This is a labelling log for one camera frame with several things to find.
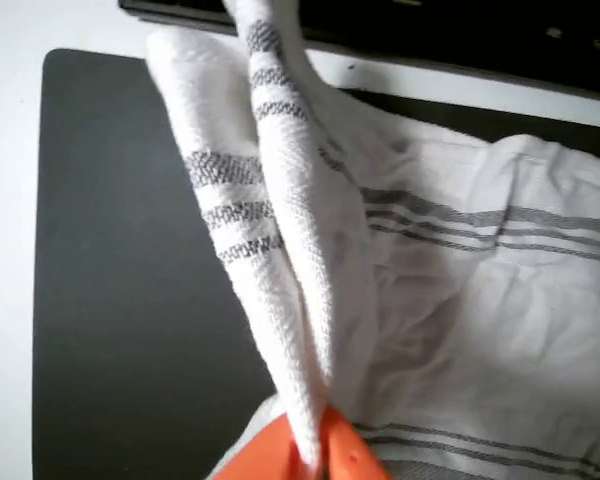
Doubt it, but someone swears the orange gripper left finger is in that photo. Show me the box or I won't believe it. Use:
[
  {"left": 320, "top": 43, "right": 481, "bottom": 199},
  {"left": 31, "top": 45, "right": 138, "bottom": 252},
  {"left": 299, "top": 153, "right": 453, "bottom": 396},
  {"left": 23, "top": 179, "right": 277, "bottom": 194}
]
[{"left": 213, "top": 413, "right": 310, "bottom": 480}]

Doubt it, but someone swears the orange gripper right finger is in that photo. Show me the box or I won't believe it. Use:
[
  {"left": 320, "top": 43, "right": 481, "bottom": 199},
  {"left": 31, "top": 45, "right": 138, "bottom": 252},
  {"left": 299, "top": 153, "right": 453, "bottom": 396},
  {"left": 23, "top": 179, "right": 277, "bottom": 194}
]
[{"left": 318, "top": 405, "right": 395, "bottom": 480}]

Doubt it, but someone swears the white striped towel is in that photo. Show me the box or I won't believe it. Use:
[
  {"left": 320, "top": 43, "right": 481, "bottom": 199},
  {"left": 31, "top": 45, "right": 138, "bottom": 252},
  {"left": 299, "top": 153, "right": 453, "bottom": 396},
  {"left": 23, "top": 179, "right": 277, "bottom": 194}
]
[{"left": 144, "top": 0, "right": 600, "bottom": 480}]

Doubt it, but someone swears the black desk mat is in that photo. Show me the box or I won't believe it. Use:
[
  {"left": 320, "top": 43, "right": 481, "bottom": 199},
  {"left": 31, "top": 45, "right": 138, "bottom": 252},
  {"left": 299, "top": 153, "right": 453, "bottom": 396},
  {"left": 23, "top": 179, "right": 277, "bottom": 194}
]
[{"left": 32, "top": 48, "right": 600, "bottom": 480}]

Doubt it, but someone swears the black computer keyboard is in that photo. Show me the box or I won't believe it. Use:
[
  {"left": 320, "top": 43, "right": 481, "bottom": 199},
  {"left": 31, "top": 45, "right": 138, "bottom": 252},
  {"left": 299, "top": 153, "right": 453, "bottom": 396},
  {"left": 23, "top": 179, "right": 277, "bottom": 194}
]
[{"left": 117, "top": 0, "right": 600, "bottom": 104}]

